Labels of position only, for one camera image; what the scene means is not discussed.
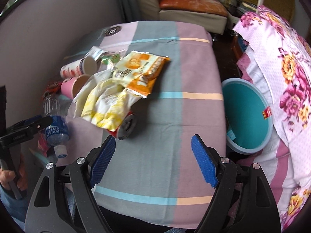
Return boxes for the beige sofa orange cushion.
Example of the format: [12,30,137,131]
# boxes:
[137,0,228,35]

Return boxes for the green white snack wrapper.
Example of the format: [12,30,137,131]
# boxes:
[85,46,126,72]

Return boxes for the red cola can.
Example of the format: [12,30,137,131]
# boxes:
[107,111,138,140]

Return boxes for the teal trash bin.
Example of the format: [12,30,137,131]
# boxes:
[222,78,273,155]

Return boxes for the orange snack bag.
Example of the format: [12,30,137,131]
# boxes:
[113,50,170,98]

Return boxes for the pink floral quilt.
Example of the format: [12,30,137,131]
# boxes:
[234,5,310,230]

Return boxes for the blue sleeve forearm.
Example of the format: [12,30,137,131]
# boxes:
[1,186,28,230]

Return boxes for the person left hand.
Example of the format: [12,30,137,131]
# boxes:
[1,154,28,191]

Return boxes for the pink paper cup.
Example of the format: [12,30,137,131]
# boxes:
[61,75,90,99]

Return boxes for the clear plastic water bottle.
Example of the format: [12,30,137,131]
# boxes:
[43,94,70,158]

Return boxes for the red chocolate wrapper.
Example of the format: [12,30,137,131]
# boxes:
[43,81,62,99]

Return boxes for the yellow white plastic wrapper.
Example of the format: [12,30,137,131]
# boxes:
[68,70,142,131]

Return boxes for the white ALDI paper cup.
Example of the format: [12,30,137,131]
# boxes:
[60,56,98,79]

